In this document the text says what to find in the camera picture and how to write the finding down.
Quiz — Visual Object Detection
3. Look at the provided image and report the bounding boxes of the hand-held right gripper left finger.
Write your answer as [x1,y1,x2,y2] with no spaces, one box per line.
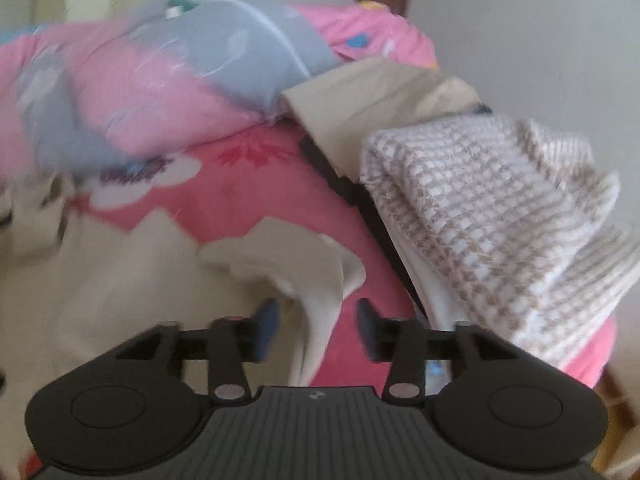
[116,299,281,405]

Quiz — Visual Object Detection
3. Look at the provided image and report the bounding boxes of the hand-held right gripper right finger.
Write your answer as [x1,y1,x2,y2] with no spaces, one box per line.
[355,298,518,405]

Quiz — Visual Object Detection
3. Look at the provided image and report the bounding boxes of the beige jacket with black lines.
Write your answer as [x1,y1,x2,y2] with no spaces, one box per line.
[0,170,368,466]

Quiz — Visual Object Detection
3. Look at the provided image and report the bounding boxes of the pink floral bed sheet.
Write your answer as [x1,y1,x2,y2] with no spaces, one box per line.
[65,120,618,391]

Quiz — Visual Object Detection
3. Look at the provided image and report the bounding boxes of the dark folded garment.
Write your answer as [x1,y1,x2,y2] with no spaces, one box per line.
[299,137,426,321]

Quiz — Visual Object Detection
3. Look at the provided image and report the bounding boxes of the checked knit garment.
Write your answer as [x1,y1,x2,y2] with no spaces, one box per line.
[359,115,640,368]

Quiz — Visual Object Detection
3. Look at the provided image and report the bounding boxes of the folded beige garment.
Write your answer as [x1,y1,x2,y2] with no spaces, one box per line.
[280,57,493,183]

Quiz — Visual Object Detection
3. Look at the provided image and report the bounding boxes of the pink and grey quilt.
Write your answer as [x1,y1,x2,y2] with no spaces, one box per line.
[0,0,346,186]

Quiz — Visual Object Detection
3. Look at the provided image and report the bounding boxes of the pink quilt with coloured shapes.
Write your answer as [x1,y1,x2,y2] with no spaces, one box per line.
[295,0,441,71]

